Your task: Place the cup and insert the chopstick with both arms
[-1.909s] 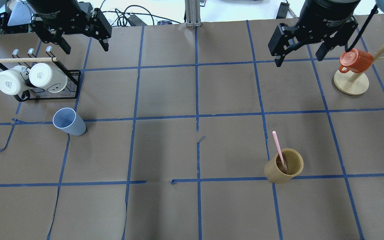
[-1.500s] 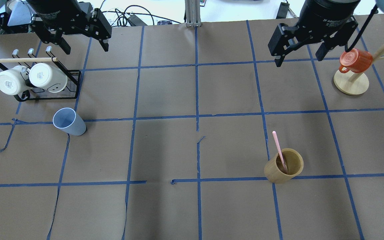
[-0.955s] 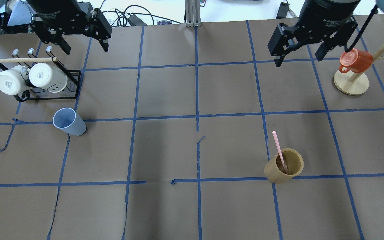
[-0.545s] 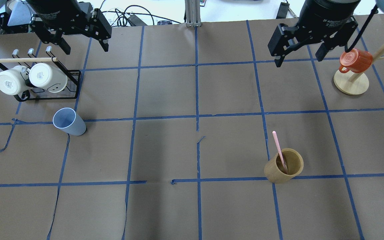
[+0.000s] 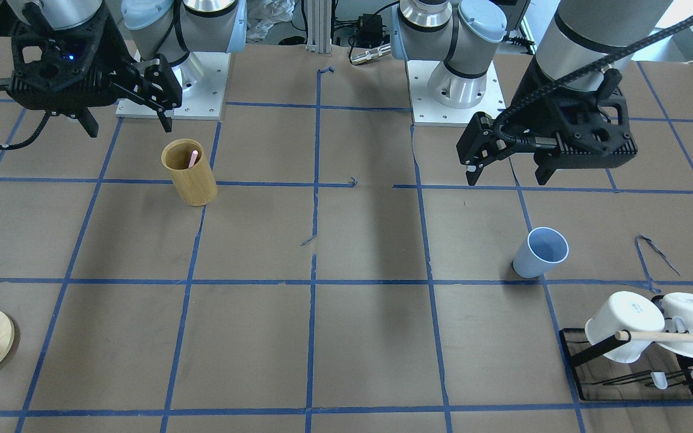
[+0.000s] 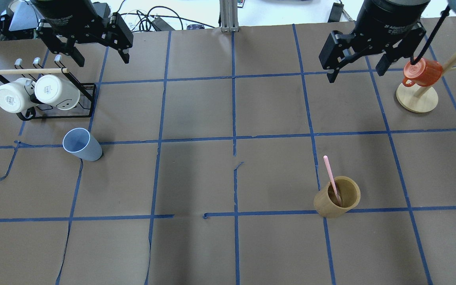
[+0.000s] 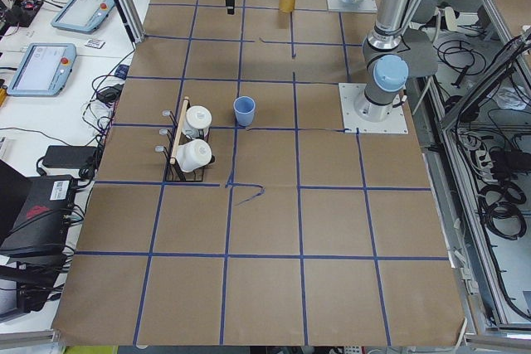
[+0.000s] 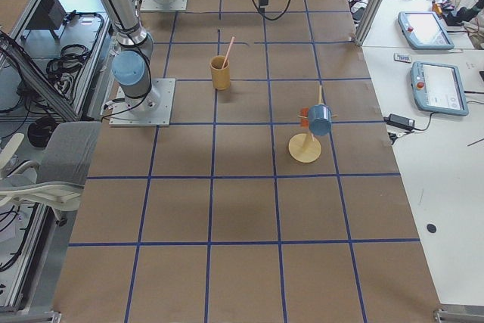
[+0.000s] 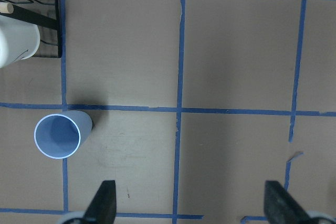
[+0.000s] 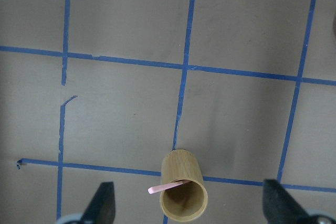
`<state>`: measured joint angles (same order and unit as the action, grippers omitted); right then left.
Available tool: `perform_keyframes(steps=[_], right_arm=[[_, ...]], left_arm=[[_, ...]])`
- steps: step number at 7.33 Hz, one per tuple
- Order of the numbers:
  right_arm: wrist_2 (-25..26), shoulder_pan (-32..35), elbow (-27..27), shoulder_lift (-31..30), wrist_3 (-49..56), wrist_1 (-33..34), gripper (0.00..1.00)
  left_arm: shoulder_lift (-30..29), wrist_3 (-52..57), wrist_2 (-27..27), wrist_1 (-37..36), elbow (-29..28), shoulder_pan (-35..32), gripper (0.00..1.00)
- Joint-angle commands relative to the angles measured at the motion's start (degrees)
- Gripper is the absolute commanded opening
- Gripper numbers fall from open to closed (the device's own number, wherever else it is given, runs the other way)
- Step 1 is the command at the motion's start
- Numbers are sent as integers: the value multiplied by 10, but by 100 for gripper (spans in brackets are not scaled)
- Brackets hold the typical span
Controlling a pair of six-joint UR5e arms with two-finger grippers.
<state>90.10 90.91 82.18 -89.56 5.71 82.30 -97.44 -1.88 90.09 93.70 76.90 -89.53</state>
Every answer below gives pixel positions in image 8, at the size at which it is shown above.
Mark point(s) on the dark blue cup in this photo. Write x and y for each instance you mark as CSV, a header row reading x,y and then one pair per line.
x,y
320,119

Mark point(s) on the orange cup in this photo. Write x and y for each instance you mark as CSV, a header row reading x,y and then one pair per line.
x,y
303,117

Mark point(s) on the black power adapter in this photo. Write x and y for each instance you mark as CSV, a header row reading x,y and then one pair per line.
x,y
400,122

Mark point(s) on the grey office chair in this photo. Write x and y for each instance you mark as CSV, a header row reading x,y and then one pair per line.
x,y
58,180

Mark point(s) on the bamboo cylinder holder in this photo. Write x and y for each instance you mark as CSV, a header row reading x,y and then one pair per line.
x,y
220,73

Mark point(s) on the wooden cup tree stand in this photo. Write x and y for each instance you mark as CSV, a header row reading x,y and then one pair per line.
x,y
305,147

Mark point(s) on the near teach pendant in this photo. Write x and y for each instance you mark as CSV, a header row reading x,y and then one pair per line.
x,y
438,88

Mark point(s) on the far teach pendant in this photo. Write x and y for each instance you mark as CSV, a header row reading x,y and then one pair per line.
x,y
423,31

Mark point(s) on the aluminium frame post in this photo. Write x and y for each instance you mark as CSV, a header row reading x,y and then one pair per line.
x,y
372,1

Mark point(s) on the teach pendant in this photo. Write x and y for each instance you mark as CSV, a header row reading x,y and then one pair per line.
x,y
438,88
423,31

